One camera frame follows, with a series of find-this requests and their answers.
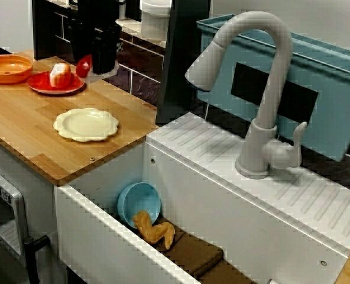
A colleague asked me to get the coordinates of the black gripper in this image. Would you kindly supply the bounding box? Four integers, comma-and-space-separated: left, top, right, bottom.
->
71, 0, 122, 75

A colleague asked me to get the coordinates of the red tuna sushi toy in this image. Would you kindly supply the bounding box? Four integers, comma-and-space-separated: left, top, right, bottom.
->
75, 53, 93, 79

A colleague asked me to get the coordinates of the orange salmon sushi toy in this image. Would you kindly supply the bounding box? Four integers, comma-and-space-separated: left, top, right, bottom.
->
48, 62, 73, 89

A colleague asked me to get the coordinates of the white labelled container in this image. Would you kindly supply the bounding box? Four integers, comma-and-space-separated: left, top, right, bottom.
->
118, 0, 129, 22

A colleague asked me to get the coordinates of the small black box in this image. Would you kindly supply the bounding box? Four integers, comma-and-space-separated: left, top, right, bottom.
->
124, 0, 142, 23

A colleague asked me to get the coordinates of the red plate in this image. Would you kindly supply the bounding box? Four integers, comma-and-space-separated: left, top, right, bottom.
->
27, 71, 86, 96

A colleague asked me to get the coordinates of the white round jar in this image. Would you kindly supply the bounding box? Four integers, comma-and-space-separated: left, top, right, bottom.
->
140, 0, 173, 41

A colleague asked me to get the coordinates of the cream scalloped plate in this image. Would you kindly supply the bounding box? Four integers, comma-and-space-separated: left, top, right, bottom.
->
53, 107, 121, 143

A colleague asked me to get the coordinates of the orange toy pan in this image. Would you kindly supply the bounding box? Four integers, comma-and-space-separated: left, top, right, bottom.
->
0, 53, 34, 88

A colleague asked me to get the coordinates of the light blue bowl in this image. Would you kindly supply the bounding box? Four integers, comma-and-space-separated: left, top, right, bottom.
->
116, 181, 162, 230

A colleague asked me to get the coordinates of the gray toy appliance panel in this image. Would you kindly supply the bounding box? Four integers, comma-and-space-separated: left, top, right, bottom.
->
0, 163, 27, 262

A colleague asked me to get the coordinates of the gray toy faucet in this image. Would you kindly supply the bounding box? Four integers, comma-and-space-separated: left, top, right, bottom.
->
184, 11, 309, 180

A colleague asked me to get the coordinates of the tan toy chicken wing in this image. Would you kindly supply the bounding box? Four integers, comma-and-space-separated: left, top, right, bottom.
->
132, 210, 176, 251

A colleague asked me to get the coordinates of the white toy kitchen unit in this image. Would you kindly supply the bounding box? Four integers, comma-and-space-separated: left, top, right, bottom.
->
0, 38, 350, 284

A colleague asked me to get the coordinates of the brown folded cloth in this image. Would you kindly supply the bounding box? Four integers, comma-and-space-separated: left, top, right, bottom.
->
156, 217, 259, 284

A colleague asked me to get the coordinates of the teal plastic bin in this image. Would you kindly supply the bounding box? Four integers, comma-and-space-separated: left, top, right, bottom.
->
196, 13, 350, 163

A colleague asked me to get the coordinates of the dark upright post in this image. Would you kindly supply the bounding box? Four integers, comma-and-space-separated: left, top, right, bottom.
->
154, 0, 213, 125

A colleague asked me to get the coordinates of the black oven handle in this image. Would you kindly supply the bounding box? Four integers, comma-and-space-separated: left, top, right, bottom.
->
23, 234, 50, 284

